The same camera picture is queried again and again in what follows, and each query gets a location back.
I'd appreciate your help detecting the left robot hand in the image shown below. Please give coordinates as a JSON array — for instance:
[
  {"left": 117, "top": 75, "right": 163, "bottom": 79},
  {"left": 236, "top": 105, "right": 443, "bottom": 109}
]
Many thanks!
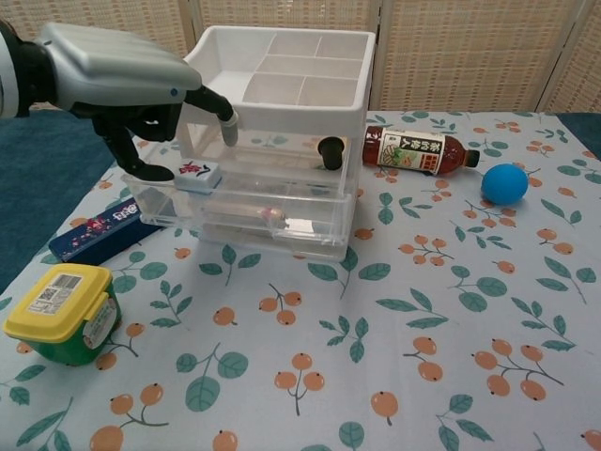
[{"left": 37, "top": 22, "right": 239, "bottom": 183}]

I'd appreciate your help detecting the white mahjong tile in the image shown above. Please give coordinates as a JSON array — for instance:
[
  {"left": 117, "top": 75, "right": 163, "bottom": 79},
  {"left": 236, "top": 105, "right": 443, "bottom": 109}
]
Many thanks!
[{"left": 174, "top": 159, "right": 223, "bottom": 194}]

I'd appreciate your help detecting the clear drawer holding pen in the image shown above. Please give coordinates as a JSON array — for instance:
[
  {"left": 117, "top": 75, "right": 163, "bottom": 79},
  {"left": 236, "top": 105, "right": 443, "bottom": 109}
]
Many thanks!
[{"left": 120, "top": 169, "right": 354, "bottom": 249}]

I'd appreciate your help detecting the white plastic drawer organizer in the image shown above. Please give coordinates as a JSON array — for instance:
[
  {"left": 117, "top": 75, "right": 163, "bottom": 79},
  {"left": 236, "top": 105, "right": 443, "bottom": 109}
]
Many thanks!
[{"left": 180, "top": 25, "right": 377, "bottom": 260}]

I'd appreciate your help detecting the clear plastic drawer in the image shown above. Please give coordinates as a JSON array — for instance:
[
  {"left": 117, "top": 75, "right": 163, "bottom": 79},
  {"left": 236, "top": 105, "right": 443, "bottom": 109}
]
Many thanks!
[{"left": 201, "top": 232, "right": 351, "bottom": 260}]

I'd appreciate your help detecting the navy blue floral box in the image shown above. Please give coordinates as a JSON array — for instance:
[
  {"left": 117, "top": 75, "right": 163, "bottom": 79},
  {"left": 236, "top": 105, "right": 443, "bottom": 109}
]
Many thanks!
[{"left": 48, "top": 196, "right": 164, "bottom": 264}]

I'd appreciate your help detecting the wooden pen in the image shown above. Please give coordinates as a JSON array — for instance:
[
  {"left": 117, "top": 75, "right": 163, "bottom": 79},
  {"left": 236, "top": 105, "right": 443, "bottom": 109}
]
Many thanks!
[{"left": 206, "top": 201, "right": 288, "bottom": 229}]

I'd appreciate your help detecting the small black cup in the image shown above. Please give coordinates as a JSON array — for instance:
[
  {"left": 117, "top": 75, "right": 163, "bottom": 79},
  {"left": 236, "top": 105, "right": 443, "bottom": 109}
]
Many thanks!
[{"left": 316, "top": 136, "right": 347, "bottom": 171}]

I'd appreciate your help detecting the green tub with yellow lid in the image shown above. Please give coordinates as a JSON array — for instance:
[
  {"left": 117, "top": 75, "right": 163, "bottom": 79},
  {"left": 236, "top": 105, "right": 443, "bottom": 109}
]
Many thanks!
[{"left": 2, "top": 262, "right": 123, "bottom": 367}]

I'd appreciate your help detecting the brown tea bottle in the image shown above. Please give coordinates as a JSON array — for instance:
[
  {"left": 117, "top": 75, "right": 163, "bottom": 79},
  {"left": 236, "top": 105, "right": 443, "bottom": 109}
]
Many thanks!
[{"left": 361, "top": 125, "right": 481, "bottom": 179}]

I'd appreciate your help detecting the woven bamboo folding screen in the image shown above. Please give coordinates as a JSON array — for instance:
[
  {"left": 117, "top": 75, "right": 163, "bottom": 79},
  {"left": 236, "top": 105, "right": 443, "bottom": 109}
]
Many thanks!
[{"left": 0, "top": 0, "right": 601, "bottom": 115}]

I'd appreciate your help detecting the floral fruit print tablecloth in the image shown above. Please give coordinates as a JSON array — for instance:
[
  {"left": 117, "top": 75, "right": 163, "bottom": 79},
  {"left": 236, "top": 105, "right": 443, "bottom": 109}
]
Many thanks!
[{"left": 0, "top": 110, "right": 601, "bottom": 451}]

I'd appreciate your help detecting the blue ball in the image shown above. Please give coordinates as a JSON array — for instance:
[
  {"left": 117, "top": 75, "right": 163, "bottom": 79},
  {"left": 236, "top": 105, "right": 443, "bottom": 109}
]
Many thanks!
[{"left": 482, "top": 163, "right": 530, "bottom": 206}]

